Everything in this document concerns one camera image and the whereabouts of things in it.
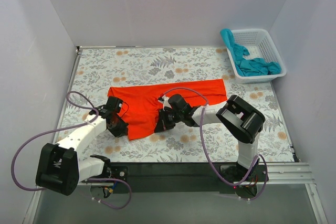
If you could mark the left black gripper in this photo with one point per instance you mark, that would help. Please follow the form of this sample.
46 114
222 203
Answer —
119 128

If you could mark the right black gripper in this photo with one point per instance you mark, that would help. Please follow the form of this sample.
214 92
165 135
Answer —
161 121

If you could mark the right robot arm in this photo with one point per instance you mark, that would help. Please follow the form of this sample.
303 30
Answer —
242 120

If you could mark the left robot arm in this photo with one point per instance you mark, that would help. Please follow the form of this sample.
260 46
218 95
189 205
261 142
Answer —
60 169

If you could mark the floral table mat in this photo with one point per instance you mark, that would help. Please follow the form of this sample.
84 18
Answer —
99 69

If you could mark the teal t-shirt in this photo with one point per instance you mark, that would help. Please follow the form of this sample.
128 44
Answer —
249 64

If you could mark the white plastic basket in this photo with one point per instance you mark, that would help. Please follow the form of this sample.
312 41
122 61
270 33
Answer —
265 51

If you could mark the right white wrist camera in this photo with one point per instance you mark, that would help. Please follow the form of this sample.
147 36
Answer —
164 100

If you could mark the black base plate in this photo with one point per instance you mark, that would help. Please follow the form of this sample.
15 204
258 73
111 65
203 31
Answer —
178 177

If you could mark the aluminium frame rail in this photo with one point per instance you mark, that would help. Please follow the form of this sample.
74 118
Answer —
286 172

